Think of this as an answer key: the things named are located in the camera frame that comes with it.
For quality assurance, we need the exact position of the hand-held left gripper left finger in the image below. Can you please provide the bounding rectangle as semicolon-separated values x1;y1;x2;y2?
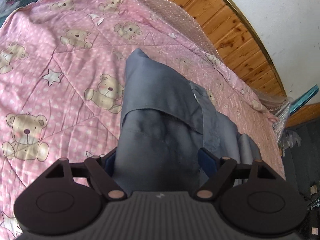
44;147;127;202

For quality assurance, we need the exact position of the pink bear print blanket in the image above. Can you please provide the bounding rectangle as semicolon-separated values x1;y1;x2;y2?
0;0;285;238

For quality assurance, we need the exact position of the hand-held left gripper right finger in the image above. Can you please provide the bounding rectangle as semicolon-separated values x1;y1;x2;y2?
194;147;278;202

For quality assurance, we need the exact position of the clear plastic bag with clothes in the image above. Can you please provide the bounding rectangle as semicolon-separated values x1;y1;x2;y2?
135;0;303;155

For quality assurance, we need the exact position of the teal cloth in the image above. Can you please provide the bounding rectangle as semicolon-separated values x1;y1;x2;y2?
0;0;38;28

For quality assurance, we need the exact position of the grey garment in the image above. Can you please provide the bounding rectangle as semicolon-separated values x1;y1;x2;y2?
114;48;262;198

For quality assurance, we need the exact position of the teal flat board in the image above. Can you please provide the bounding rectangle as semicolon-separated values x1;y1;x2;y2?
290;85;320;113

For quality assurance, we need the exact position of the wooden headboard with gold trim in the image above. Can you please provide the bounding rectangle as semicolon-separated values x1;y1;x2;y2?
152;0;288;98

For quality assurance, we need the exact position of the wooden furniture top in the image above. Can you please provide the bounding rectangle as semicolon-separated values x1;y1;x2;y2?
285;104;320;128

